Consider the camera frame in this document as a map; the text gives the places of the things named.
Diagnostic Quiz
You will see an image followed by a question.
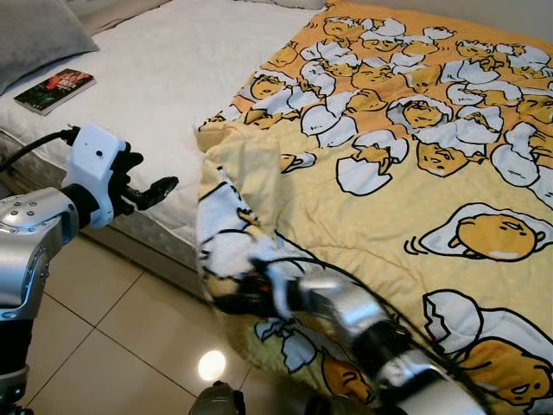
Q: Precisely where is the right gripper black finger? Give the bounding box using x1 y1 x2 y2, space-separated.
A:
210 290 251 318

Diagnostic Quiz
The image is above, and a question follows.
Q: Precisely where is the dark cover book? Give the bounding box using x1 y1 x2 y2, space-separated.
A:
13 68 97 116

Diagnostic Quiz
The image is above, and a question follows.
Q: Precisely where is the grey pillow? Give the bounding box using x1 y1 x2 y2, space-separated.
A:
0 0 99 94

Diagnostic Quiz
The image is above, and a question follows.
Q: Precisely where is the yellow egg cartoon blanket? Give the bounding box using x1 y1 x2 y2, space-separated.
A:
194 0 553 415

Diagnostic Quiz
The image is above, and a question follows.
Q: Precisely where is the grey patterned bed base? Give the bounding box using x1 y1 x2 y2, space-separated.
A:
0 130 208 299

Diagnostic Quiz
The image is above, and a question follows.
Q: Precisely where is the white quilted mattress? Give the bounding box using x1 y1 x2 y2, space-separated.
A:
0 0 329 247

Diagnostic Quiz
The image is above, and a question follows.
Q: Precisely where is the grey robot leg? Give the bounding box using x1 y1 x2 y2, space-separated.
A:
188 382 247 415

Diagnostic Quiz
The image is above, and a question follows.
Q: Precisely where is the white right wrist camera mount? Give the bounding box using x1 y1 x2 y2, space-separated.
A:
262 258 302 318

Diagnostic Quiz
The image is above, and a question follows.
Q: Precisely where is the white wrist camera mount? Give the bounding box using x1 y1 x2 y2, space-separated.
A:
262 258 302 318
63 124 130 231

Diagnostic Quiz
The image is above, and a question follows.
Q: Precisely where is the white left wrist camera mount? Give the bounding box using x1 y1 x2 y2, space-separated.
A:
63 124 130 231

